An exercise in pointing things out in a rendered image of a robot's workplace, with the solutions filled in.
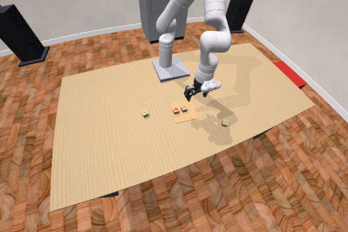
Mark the tan square mat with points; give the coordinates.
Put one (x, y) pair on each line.
(190, 114)

